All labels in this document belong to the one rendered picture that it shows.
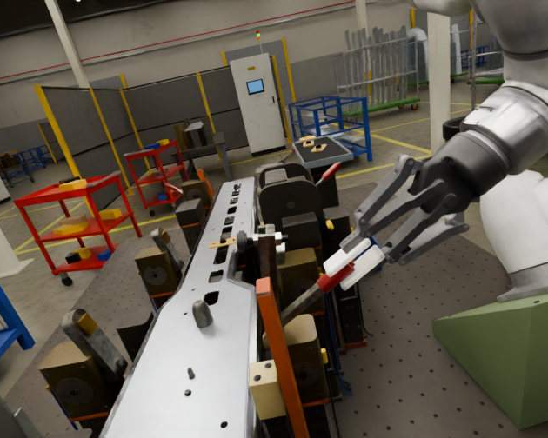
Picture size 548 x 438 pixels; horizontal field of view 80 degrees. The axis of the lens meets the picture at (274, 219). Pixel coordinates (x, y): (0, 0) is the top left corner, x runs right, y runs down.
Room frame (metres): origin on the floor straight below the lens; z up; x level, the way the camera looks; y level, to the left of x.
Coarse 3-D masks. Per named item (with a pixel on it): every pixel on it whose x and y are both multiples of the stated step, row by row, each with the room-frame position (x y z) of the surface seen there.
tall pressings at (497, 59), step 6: (492, 36) 9.61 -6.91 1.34; (492, 42) 9.62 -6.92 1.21; (492, 48) 9.62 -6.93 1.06; (498, 48) 9.31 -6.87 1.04; (498, 54) 9.35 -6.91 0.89; (492, 60) 9.65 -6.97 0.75; (498, 60) 9.36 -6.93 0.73; (486, 66) 9.82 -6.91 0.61; (492, 66) 9.53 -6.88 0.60; (498, 66) 9.37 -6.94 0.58
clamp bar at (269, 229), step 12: (264, 228) 0.39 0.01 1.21; (240, 240) 0.37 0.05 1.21; (252, 240) 0.38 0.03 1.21; (264, 240) 0.36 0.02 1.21; (276, 240) 0.37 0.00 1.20; (240, 252) 0.37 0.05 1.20; (264, 252) 0.36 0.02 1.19; (276, 252) 0.36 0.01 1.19; (264, 264) 0.36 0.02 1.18; (276, 264) 0.36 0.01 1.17; (264, 276) 0.37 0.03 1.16; (276, 276) 0.36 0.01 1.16; (276, 288) 0.36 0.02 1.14; (276, 300) 0.36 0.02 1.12
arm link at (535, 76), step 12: (504, 60) 0.38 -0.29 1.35; (516, 60) 0.35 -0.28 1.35; (528, 60) 0.34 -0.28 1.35; (540, 60) 0.33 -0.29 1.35; (504, 72) 0.39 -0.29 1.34; (516, 72) 0.36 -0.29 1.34; (528, 72) 0.34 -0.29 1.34; (540, 72) 0.33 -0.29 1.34; (504, 84) 0.38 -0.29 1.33; (516, 84) 0.36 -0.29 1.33; (528, 84) 0.35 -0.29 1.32; (540, 84) 0.34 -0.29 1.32; (540, 96) 0.33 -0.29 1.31
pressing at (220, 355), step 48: (240, 192) 1.33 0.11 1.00; (192, 288) 0.65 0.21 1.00; (240, 288) 0.60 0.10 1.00; (192, 336) 0.48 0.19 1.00; (240, 336) 0.45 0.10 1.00; (144, 384) 0.39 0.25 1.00; (192, 384) 0.37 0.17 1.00; (240, 384) 0.35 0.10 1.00; (144, 432) 0.31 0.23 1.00; (192, 432) 0.30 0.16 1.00; (240, 432) 0.28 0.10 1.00
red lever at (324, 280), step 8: (352, 264) 0.37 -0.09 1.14; (344, 272) 0.37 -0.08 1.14; (320, 280) 0.38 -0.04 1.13; (328, 280) 0.37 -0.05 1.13; (336, 280) 0.37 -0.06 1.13; (312, 288) 0.38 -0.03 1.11; (320, 288) 0.37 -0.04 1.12; (328, 288) 0.37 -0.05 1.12; (304, 296) 0.38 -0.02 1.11; (312, 296) 0.37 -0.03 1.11; (296, 304) 0.38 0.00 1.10; (304, 304) 0.37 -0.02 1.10; (288, 312) 0.38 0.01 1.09; (296, 312) 0.37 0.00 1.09; (280, 320) 0.38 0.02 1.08; (288, 320) 0.37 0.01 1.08
